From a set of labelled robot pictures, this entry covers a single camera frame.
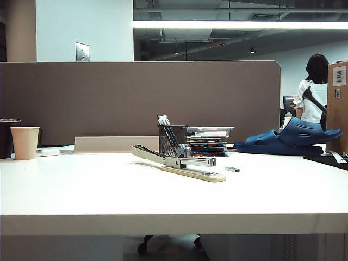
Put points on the beige long reach stapler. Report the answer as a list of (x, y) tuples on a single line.
[(190, 172)]

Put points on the black mesh pen holder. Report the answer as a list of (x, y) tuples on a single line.
[(174, 136)]

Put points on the clear black ballpoint pen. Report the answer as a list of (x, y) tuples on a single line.
[(166, 119)]

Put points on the pens in holder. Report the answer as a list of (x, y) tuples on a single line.
[(160, 120)]

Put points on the white marker pen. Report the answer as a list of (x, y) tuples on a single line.
[(210, 133)]

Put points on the grey staple strip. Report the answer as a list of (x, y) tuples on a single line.
[(232, 169)]

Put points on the brown desk partition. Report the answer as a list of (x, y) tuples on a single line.
[(108, 98)]

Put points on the navy blue rubber slipper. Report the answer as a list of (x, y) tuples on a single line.
[(307, 130), (261, 143)]

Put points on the long ceiling light strip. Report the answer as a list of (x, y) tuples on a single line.
[(217, 24)]

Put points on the black computer monitor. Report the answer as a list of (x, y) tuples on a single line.
[(288, 104)]

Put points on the office chair wheel base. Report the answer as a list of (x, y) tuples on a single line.
[(144, 244)]

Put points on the person in white shirt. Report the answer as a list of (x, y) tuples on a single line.
[(316, 92)]

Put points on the beige paper cup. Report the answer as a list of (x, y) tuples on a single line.
[(25, 144)]

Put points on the black desk mat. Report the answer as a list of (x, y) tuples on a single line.
[(326, 161)]

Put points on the paper wrapped straw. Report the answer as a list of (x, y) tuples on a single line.
[(337, 156)]

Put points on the tall brown cardboard box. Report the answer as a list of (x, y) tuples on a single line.
[(338, 114)]

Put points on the black cup with lid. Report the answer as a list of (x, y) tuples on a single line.
[(5, 138)]

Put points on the metal wall switch plate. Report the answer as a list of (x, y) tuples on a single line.
[(82, 52)]

